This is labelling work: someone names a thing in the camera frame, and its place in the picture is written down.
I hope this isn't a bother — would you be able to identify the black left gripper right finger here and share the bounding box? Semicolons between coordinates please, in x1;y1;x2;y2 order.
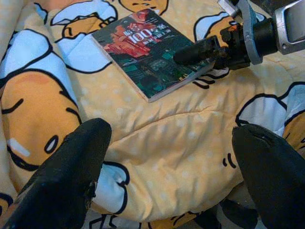
232;123;305;229

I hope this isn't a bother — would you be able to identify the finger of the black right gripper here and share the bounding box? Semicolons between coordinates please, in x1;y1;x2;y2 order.
209;58;231;71
173;35;221;67

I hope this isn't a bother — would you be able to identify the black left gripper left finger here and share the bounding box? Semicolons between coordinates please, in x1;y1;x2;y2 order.
0;118;112;229

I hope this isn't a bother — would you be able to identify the dark paperback book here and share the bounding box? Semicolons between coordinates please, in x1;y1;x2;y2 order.
91;8;215;103

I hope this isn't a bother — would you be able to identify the yellow cartoon egg blanket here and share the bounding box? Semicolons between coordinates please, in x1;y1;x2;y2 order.
0;0;305;229

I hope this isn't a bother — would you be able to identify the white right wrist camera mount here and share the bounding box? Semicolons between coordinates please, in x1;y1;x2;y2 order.
218;0;265;65

